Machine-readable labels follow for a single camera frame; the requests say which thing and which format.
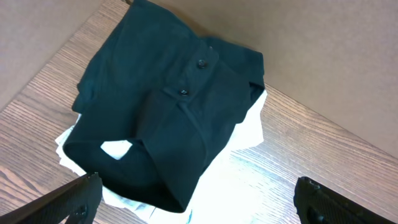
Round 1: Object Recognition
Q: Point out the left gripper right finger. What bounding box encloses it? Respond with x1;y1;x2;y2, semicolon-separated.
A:
294;177;394;224

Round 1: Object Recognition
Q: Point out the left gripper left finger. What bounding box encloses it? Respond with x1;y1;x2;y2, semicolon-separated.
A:
1;173;103;224

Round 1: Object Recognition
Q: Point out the black polo shirt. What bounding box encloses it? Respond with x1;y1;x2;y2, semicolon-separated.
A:
63;1;265;213

